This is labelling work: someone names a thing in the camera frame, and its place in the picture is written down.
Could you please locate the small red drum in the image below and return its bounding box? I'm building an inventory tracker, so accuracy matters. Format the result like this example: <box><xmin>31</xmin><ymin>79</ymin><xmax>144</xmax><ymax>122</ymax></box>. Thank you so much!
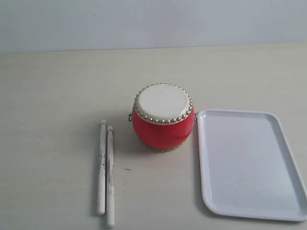
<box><xmin>129</xmin><ymin>83</ymin><xmax>195</xmax><ymax>151</ymax></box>

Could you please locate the white drumstick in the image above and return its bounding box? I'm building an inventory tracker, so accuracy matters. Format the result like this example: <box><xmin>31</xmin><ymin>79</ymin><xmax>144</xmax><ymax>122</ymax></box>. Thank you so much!
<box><xmin>97</xmin><ymin>119</ymin><xmax>106</xmax><ymax>215</ymax></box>
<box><xmin>106</xmin><ymin>126</ymin><xmax>115</xmax><ymax>229</ymax></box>

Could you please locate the white plastic tray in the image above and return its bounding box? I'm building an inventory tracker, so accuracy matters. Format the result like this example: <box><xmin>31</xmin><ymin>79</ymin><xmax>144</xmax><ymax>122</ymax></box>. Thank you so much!
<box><xmin>197</xmin><ymin>109</ymin><xmax>307</xmax><ymax>222</ymax></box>

